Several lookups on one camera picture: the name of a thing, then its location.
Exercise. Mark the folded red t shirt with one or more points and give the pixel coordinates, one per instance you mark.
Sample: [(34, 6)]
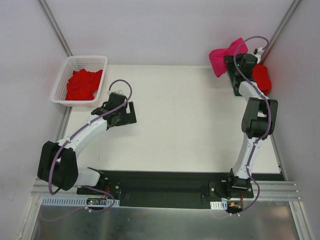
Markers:
[(261, 76)]

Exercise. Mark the aluminium frame rail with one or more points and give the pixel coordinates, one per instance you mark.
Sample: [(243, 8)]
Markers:
[(286, 191)]

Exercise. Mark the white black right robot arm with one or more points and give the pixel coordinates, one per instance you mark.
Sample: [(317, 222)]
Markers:
[(257, 124)]

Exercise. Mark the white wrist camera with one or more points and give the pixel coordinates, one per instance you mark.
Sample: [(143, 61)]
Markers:
[(118, 92), (258, 51)]

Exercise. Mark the white plastic laundry basket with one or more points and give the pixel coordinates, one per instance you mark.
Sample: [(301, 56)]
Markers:
[(91, 63)]

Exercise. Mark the crumpled red t shirt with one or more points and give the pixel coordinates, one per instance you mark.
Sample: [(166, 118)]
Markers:
[(82, 85)]

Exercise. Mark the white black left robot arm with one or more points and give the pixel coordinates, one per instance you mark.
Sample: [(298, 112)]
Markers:
[(58, 164)]

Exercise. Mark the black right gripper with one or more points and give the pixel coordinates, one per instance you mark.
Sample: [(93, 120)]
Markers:
[(231, 73)]

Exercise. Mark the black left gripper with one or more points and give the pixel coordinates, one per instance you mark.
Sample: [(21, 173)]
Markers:
[(128, 115)]

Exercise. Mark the pink t shirt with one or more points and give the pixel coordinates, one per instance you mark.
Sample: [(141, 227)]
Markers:
[(216, 57)]

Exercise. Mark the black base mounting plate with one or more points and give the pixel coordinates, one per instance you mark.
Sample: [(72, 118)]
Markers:
[(159, 189)]

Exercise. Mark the white slotted cable duct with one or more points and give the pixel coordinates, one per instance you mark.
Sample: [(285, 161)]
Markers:
[(79, 202), (219, 205)]

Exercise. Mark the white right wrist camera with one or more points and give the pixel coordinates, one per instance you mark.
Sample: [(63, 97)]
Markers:
[(258, 51)]

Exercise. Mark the left white slotted cable duct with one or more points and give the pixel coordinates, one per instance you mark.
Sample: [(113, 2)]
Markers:
[(79, 202)]

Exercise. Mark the folded green t shirt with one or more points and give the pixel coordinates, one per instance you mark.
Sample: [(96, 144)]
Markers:
[(235, 83)]

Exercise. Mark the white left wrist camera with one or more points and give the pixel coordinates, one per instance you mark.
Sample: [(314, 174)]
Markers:
[(118, 92)]

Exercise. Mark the right white slotted cable duct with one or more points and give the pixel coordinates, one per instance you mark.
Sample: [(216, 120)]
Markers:
[(219, 205)]

